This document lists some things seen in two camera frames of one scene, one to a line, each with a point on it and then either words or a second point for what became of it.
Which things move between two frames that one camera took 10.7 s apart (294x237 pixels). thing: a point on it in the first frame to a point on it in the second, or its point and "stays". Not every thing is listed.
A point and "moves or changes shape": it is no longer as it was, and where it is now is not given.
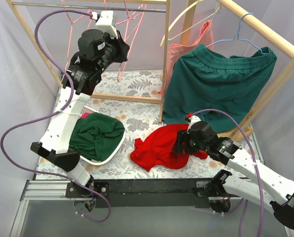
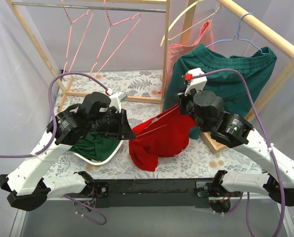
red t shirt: (156, 149) moves or changes shape
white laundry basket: (87, 109) stays
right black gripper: (179, 142) to (182, 104)
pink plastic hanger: (127, 20) to (156, 119)
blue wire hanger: (237, 35) stays
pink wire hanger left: (72, 23) stays
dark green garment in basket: (95, 136) stays
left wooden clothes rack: (158, 5) stays
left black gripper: (122, 47) to (123, 124)
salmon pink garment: (176, 51) stays
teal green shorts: (220, 89) stays
